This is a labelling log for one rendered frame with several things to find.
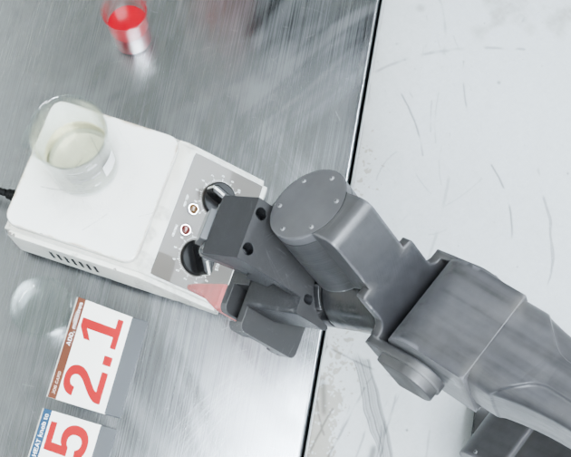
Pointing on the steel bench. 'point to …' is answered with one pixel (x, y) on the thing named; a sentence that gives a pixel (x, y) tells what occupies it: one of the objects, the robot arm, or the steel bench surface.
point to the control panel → (172, 240)
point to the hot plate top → (117, 229)
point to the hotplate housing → (99, 265)
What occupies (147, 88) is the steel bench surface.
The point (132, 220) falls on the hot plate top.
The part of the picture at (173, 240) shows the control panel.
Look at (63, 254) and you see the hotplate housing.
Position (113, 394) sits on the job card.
